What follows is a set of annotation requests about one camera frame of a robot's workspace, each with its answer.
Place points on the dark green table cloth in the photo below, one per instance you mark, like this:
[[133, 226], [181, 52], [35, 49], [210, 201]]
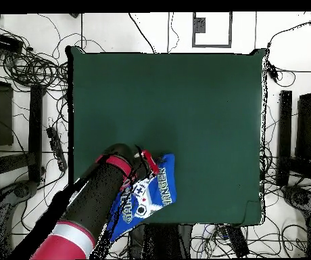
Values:
[[171, 108]]

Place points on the black power strip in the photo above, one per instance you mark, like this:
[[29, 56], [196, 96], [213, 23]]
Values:
[[56, 147], [238, 242]]

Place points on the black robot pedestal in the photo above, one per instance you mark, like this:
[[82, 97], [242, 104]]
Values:
[[161, 241]]

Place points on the black power adapter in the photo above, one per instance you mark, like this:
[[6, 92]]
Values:
[[273, 71]]

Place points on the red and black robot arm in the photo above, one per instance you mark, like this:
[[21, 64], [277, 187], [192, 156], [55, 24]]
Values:
[[96, 195]]

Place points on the grey wheeled base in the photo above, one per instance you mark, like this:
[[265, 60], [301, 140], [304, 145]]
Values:
[[300, 197], [23, 189]]

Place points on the blue printed t-shirt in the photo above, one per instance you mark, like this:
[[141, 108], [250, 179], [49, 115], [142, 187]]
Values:
[[169, 189]]

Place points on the black frame stand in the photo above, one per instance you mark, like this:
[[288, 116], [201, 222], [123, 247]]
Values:
[[284, 135], [35, 122]]

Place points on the grey square frame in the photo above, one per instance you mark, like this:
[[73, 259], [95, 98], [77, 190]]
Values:
[[198, 25]]

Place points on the black electronics box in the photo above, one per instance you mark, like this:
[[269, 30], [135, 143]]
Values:
[[5, 42]]

